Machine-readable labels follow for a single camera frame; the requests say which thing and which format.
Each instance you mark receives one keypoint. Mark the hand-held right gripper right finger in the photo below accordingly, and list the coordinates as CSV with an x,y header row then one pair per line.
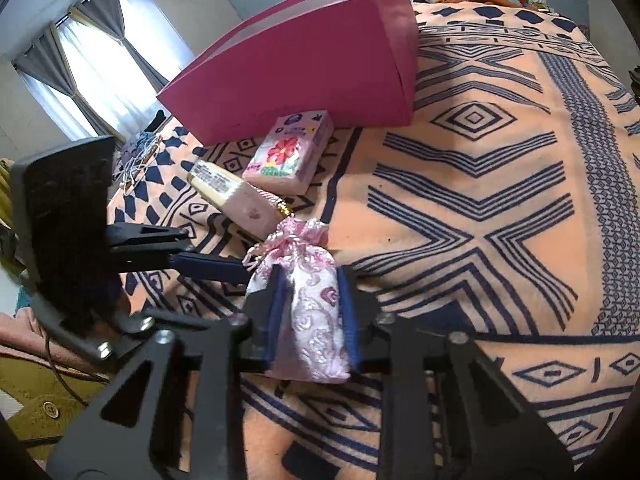
x,y
348,310

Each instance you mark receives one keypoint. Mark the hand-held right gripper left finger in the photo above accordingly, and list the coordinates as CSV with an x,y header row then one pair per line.
x,y
277,310

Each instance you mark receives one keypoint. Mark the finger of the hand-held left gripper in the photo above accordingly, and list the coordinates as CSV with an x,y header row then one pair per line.
x,y
210,267
165,239

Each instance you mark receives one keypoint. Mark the pink lace sachet bag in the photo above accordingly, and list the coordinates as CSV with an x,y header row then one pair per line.
x,y
312,320

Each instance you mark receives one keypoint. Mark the pink floral tissue pack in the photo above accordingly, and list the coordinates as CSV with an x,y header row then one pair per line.
x,y
290,152

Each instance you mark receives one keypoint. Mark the pink cardboard box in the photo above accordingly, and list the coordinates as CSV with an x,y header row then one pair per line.
x,y
310,70

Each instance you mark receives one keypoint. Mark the phone with brown case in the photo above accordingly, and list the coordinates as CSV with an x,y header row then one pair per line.
x,y
150,151

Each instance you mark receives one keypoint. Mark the orange patterned blanket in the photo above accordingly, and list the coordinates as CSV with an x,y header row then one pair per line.
x,y
475,185

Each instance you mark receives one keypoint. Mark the olive coat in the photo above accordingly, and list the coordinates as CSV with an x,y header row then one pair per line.
x,y
30,410

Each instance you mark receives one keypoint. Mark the grey window curtain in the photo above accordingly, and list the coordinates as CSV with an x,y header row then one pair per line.
x,y
100,25

